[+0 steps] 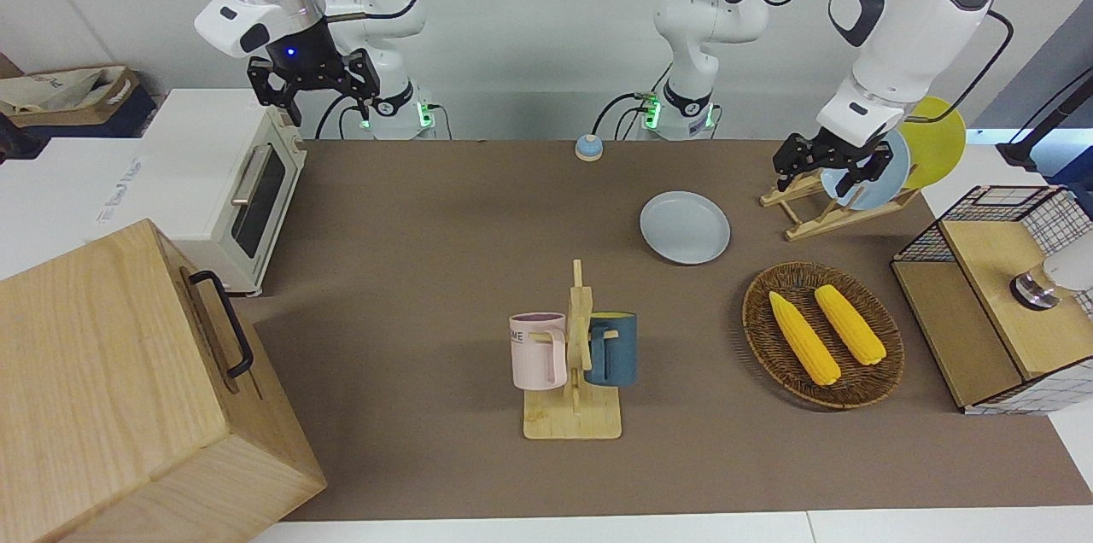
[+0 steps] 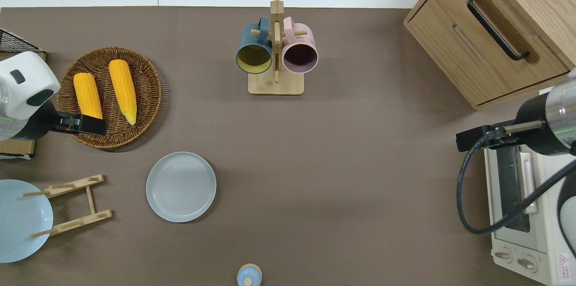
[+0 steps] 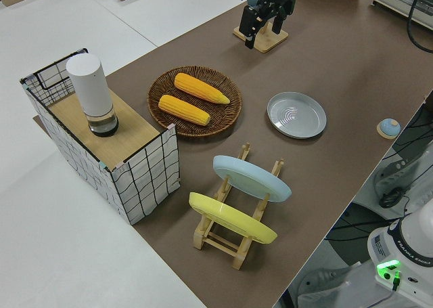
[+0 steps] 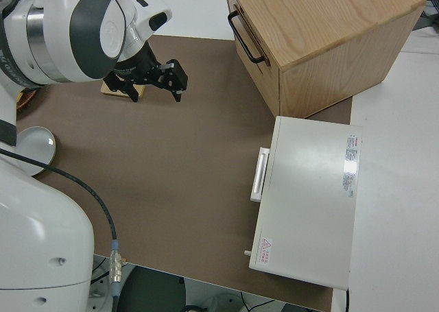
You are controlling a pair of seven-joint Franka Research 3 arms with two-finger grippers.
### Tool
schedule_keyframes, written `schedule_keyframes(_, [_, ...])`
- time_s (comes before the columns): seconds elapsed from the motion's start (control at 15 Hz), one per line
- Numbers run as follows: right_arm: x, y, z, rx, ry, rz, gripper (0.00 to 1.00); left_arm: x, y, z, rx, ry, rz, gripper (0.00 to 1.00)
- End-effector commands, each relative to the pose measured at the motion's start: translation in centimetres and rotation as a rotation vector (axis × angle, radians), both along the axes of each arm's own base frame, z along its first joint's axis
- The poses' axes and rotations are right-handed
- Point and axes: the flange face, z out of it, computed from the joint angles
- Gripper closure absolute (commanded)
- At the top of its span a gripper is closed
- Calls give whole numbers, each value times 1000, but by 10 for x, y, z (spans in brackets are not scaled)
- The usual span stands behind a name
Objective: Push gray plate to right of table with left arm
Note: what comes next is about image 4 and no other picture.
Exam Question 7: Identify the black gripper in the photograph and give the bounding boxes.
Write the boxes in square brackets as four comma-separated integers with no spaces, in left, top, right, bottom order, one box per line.
[104,44,189,104]

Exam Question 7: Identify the gray plate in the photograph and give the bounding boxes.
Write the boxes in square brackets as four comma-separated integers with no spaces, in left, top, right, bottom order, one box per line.
[16,125,57,178]

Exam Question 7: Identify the wooden mug rack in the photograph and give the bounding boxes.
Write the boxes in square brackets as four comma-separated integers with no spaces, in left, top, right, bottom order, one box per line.
[100,80,145,101]

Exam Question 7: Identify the brown table mat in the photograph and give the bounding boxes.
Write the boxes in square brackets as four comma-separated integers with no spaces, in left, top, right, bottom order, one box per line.
[15,34,354,312]

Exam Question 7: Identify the brown wicker basket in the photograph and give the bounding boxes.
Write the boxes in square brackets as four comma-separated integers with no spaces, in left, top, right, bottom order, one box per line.
[16,88,38,111]

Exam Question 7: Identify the wooden drawer cabinet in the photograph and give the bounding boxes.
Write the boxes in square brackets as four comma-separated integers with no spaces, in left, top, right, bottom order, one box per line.
[224,0,427,119]

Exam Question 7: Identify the white toaster oven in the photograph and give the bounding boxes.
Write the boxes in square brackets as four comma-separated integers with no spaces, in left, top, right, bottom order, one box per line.
[248,115,364,291]

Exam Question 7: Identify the black drawer handle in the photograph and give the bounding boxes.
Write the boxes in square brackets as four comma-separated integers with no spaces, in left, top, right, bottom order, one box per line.
[227,10,267,64]

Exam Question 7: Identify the silver oven door handle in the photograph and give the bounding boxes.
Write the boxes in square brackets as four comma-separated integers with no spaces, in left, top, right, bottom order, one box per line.
[250,147,272,203]

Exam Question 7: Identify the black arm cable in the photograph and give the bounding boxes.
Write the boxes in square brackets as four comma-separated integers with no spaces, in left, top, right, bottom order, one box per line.
[0,147,124,298]

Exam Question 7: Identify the dark gray round pedestal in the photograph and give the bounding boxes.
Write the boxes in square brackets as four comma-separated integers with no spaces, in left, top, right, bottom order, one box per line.
[118,265,188,312]

